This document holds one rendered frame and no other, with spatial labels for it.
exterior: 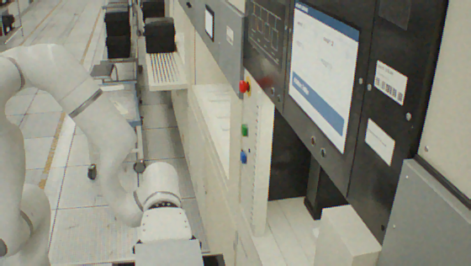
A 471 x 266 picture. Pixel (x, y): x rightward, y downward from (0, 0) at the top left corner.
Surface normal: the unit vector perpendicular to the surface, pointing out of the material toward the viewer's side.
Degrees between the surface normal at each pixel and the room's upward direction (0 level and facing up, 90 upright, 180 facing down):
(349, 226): 0
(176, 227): 5
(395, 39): 90
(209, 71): 90
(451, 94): 90
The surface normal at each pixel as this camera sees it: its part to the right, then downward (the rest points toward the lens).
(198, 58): 0.22, 0.43
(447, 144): -0.98, 0.07
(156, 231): 0.01, -0.84
